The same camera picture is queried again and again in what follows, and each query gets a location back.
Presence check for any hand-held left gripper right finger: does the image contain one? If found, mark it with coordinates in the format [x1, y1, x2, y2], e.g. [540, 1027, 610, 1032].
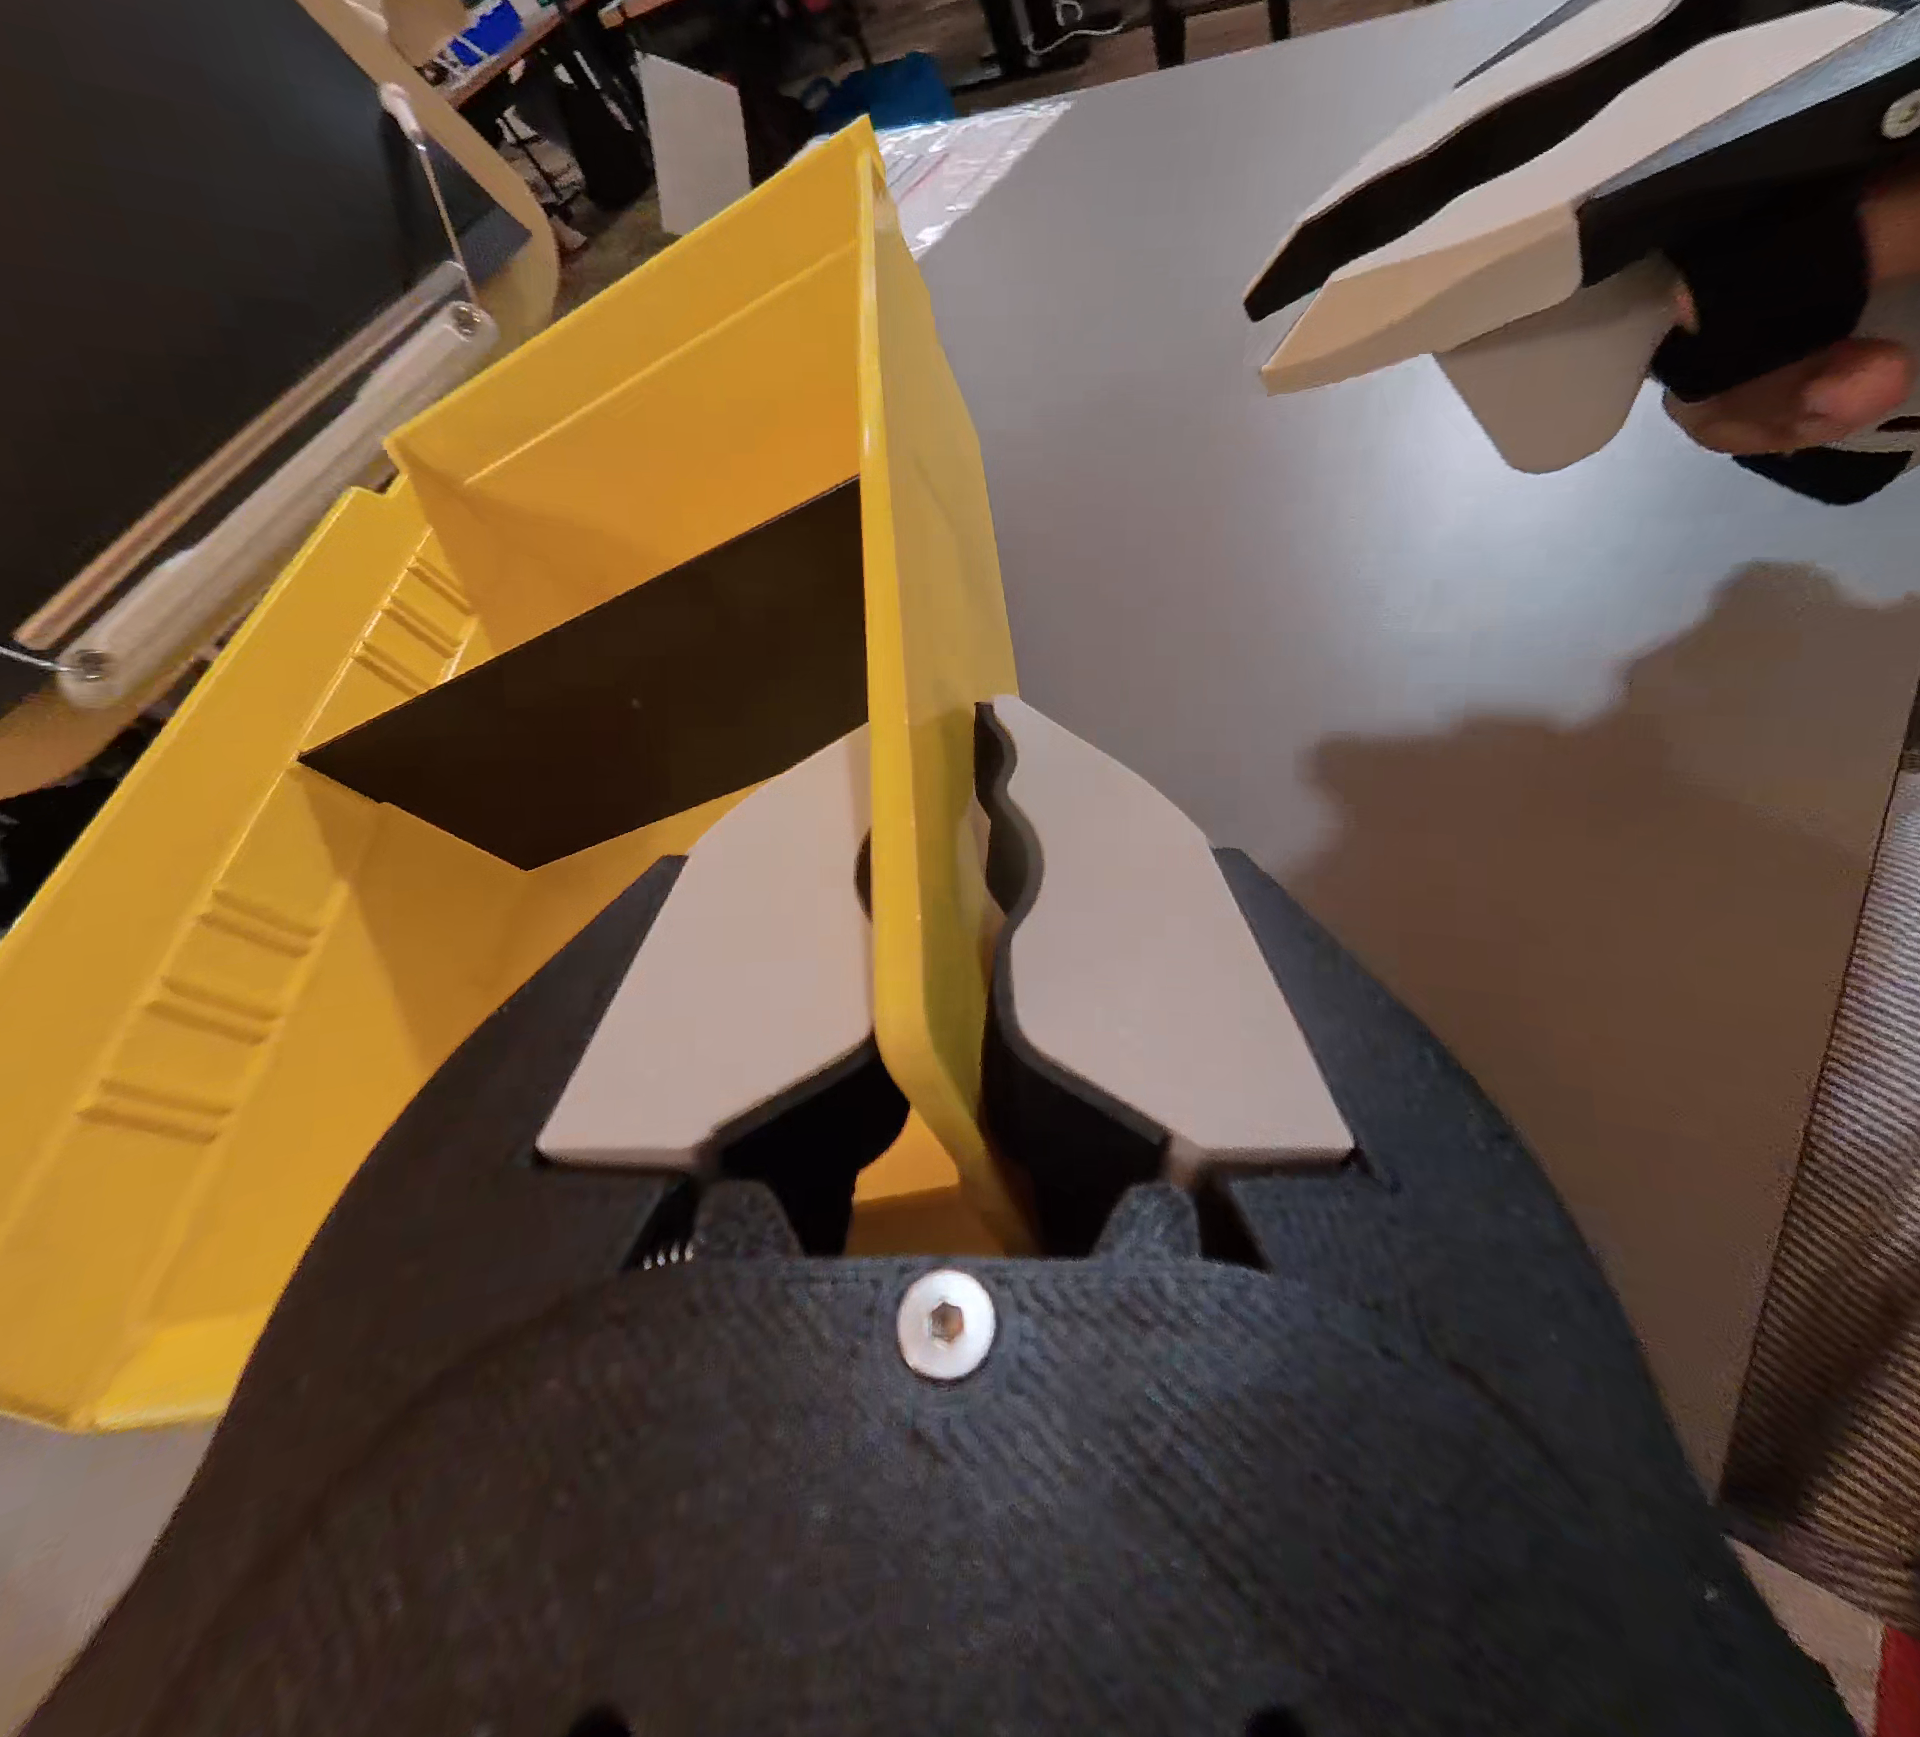
[971, 697, 1358, 1189]

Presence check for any yellow plastic bin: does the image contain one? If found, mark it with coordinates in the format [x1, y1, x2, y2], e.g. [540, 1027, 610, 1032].
[0, 112, 1038, 1430]

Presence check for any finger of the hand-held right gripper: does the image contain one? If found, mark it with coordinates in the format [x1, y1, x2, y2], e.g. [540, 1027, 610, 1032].
[1259, 4, 1890, 477]
[1243, 0, 1879, 325]

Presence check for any wood-framed black screen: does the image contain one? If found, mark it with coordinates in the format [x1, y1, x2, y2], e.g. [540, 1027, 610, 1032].
[0, 0, 564, 801]

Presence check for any printed paper sheet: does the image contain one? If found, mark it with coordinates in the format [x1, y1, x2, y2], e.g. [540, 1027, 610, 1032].
[873, 96, 1076, 262]

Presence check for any person's right hand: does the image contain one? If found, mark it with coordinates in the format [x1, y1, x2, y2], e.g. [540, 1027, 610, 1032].
[1648, 178, 1920, 466]

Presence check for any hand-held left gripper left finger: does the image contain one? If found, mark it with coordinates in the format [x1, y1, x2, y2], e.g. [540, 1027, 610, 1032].
[536, 729, 908, 1185]

